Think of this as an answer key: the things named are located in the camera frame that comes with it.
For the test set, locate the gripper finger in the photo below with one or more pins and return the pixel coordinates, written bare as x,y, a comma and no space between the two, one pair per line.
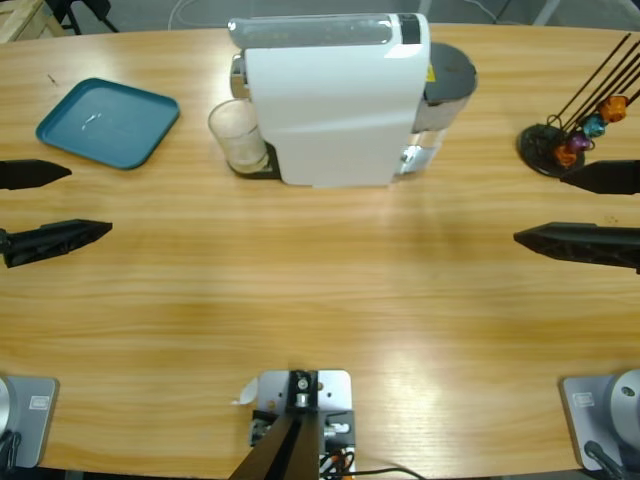
55,240
610,177
30,174
580,242

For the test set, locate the clear drinking glass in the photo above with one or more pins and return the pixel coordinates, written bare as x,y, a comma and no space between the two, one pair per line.
240,145

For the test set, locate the white capsule coffee machine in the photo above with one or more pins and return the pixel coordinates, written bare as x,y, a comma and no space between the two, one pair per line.
330,110

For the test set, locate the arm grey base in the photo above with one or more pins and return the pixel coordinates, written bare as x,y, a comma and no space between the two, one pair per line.
600,410
35,425

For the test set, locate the purple coffee capsule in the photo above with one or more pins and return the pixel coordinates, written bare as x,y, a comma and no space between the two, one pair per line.
579,142

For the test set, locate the orange coffee capsule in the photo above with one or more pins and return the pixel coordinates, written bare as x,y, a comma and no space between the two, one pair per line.
565,156
613,110

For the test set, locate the small teal coffee capsule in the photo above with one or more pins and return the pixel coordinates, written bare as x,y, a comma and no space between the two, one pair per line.
594,127

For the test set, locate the black capsule holder stand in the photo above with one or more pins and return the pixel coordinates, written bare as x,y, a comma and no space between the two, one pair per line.
537,142

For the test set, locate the teal plastic tray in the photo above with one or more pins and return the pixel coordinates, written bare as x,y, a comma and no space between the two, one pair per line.
107,122

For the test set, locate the black chair legs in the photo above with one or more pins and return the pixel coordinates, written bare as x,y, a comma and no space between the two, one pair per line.
100,20

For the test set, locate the grey metal leg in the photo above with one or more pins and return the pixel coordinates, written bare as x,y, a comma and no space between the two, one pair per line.
546,11

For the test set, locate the clear water tank grey lid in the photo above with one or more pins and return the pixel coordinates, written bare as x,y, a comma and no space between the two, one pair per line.
450,70

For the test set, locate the white paper tag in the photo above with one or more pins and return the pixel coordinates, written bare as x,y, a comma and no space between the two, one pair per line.
247,392

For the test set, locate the white camera mount dark post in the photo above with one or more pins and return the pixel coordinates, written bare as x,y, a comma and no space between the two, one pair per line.
332,395

